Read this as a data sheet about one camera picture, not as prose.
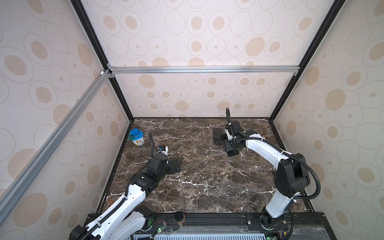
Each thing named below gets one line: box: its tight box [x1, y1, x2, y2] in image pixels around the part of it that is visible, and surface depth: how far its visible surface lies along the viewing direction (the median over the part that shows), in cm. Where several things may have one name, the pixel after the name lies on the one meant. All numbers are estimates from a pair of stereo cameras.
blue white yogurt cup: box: [128, 128, 145, 147], surface depth 99 cm
